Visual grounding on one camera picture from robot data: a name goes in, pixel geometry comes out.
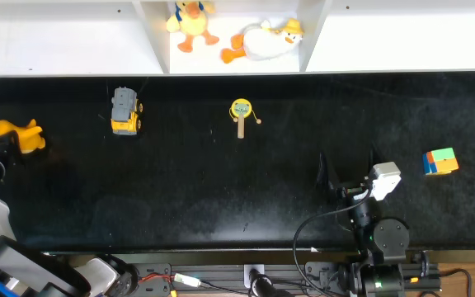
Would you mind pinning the yellow rubber duck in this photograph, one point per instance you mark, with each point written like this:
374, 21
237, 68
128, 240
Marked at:
29, 138

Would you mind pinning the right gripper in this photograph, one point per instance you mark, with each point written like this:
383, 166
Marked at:
353, 193

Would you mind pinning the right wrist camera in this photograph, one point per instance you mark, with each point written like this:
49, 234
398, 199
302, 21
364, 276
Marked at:
384, 179

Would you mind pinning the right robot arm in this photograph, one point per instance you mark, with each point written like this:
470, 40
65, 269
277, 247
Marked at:
390, 239

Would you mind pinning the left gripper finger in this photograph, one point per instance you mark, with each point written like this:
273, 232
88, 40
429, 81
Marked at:
10, 144

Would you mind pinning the yellow rattle drum toy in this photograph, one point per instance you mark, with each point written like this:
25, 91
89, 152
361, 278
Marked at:
241, 109

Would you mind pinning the mounting rail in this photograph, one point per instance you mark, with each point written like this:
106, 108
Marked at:
229, 278

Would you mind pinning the many-coloured puzzle cube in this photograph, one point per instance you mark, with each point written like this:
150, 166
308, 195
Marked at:
440, 161

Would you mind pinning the grey and yellow toy truck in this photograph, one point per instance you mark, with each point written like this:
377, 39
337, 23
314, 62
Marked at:
125, 111

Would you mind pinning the white shelf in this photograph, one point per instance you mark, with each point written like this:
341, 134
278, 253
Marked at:
56, 41

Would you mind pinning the white plush duck yellow hat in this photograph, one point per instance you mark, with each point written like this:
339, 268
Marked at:
264, 42

